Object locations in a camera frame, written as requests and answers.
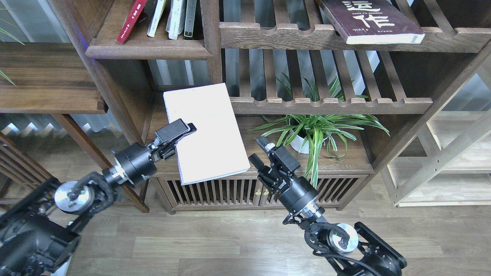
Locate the cream spine upright book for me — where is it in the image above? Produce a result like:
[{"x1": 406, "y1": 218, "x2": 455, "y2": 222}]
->
[{"x1": 147, "y1": 0, "x2": 167, "y2": 37}]

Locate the dark wooden bookshelf unit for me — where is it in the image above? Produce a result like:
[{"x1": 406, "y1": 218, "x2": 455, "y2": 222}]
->
[{"x1": 49, "y1": 0, "x2": 490, "y2": 210}]

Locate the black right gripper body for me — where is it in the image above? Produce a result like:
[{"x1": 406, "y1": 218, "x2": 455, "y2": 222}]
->
[{"x1": 258, "y1": 146, "x2": 319, "y2": 215}]

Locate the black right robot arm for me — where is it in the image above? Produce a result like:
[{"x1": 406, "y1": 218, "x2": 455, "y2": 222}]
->
[{"x1": 249, "y1": 136, "x2": 407, "y2": 276}]

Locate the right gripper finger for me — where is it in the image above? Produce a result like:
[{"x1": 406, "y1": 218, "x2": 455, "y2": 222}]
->
[
  {"x1": 249, "y1": 154, "x2": 267, "y2": 171},
  {"x1": 256, "y1": 136, "x2": 276, "y2": 153}
]

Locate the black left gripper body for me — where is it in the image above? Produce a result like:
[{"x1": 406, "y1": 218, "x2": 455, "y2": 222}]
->
[{"x1": 112, "y1": 119, "x2": 185, "y2": 187}]

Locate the green spider plant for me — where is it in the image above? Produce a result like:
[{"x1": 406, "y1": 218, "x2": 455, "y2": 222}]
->
[{"x1": 247, "y1": 72, "x2": 390, "y2": 188}]

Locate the red paperback book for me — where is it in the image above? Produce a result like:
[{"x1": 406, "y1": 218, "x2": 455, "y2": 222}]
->
[{"x1": 116, "y1": 0, "x2": 148, "y2": 45}]

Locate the black spine upright book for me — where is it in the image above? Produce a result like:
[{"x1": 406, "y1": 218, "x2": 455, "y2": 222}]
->
[{"x1": 183, "y1": 0, "x2": 198, "y2": 40}]

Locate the white plant pot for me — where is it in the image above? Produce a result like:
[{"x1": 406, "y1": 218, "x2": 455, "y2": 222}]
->
[{"x1": 290, "y1": 133, "x2": 317, "y2": 155}]

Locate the dark slatted wooden rack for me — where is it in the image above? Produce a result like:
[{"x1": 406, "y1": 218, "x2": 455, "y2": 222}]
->
[{"x1": 0, "y1": 133, "x2": 53, "y2": 205}]

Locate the white lavender paperback book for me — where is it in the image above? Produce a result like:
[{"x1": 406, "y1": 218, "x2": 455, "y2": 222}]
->
[{"x1": 163, "y1": 83, "x2": 250, "y2": 185}]

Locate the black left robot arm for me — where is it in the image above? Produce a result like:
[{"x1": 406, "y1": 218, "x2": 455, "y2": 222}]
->
[{"x1": 1, "y1": 119, "x2": 196, "y2": 276}]

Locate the dark wooden side table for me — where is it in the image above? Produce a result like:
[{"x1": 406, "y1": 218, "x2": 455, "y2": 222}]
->
[{"x1": 0, "y1": 42, "x2": 150, "y2": 214}]

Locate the light wooden shelf frame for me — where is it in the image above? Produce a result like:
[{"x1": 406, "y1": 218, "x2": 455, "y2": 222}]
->
[{"x1": 381, "y1": 67, "x2": 491, "y2": 207}]

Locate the dark maroon book chinese title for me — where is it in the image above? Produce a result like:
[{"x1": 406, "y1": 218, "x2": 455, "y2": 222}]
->
[{"x1": 317, "y1": 0, "x2": 425, "y2": 45}]

